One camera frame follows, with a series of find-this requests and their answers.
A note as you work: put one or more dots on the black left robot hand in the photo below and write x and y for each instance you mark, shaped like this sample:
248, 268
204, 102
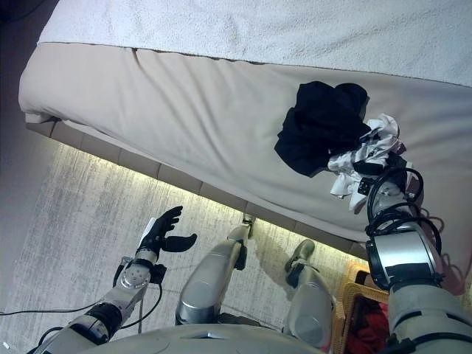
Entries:
158, 232

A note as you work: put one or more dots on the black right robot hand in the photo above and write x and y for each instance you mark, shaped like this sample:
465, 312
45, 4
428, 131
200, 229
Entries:
368, 167

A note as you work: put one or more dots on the white garment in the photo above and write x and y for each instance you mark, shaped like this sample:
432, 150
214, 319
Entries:
380, 147

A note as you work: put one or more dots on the black garment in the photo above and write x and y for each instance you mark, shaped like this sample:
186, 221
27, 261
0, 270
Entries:
317, 129

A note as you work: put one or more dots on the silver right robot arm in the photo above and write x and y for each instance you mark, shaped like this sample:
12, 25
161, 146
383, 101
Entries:
402, 254

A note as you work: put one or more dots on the bed with white bedding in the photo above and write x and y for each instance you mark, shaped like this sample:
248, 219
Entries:
166, 110

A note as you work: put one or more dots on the brown wicker basket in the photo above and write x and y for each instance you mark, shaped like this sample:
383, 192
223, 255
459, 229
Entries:
343, 287

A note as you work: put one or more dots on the silver left robot leg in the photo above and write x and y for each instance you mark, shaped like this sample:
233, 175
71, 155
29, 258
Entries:
210, 280

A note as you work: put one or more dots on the silver robot leg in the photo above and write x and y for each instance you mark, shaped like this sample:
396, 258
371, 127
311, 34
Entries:
309, 295
210, 280

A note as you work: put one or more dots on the grey robot torso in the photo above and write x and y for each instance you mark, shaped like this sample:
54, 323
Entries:
206, 341

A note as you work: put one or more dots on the silver right robot leg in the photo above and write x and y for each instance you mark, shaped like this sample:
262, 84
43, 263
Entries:
309, 295

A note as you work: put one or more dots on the red orange garment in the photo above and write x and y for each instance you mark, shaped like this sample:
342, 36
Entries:
368, 332

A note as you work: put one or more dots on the white textured blanket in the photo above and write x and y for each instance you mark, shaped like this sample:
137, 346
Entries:
258, 26

